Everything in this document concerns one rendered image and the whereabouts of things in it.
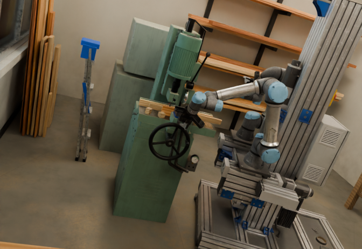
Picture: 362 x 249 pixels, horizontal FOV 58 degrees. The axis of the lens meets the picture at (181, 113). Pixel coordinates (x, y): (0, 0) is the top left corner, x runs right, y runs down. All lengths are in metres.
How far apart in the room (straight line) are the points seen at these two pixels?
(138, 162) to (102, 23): 2.62
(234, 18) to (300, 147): 2.88
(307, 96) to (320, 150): 0.41
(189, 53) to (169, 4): 2.46
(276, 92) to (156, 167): 1.10
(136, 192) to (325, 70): 1.65
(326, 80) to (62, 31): 3.46
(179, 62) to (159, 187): 1.00
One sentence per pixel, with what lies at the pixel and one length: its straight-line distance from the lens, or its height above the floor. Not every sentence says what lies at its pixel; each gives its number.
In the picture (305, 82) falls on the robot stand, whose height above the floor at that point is 1.45.
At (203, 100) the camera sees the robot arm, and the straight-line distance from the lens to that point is 1.95.
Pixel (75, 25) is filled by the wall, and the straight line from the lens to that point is 4.76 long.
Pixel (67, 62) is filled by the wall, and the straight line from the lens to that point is 4.87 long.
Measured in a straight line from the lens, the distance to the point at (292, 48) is 4.89.
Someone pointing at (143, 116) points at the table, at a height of 0.89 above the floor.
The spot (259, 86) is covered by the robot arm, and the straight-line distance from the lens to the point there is 2.15.
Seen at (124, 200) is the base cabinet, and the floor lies 0.16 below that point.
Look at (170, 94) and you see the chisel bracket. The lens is 2.46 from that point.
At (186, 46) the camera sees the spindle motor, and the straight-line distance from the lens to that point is 2.36.
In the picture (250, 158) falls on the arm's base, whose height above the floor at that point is 0.87.
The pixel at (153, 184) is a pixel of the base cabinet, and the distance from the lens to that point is 2.65.
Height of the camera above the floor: 1.72
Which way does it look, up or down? 18 degrees down
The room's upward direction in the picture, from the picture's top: 18 degrees clockwise
